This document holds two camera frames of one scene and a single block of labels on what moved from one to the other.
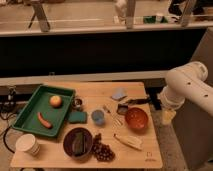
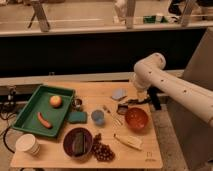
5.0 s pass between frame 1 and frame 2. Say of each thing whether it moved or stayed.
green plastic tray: stayed
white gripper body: moved
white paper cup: stayed
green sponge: stayed
